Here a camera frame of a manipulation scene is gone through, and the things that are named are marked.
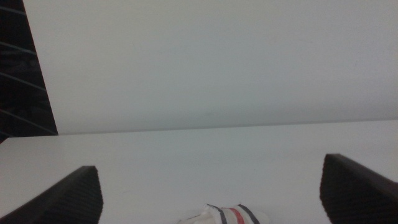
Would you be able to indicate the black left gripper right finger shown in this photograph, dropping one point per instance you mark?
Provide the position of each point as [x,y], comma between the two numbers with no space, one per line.
[354,193]

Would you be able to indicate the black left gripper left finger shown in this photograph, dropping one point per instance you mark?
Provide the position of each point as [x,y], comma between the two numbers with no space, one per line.
[70,200]

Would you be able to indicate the black panel with pale stripes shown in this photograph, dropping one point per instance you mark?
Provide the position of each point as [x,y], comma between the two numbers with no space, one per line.
[18,77]

